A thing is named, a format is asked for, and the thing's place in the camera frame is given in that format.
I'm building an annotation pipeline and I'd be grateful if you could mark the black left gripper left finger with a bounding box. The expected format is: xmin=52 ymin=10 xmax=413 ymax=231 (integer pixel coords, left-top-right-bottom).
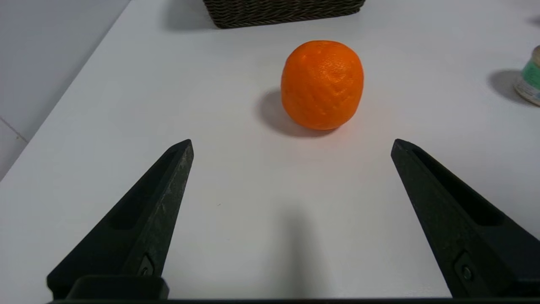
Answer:
xmin=46 ymin=139 xmax=194 ymax=300

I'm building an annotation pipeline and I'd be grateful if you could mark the dark brown wicker basket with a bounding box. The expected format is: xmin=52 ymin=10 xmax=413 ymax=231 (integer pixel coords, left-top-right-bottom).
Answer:
xmin=202 ymin=0 xmax=366 ymax=29

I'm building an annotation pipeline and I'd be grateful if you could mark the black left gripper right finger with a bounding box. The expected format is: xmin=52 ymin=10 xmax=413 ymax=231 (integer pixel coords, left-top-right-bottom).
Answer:
xmin=391 ymin=138 xmax=540 ymax=298

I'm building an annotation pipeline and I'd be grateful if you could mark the silver pull-tab tin can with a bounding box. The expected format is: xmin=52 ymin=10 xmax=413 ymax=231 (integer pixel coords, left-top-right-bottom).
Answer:
xmin=513 ymin=45 xmax=540 ymax=106

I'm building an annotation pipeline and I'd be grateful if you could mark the orange fruit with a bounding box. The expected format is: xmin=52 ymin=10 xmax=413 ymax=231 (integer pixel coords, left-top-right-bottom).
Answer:
xmin=281 ymin=40 xmax=365 ymax=131

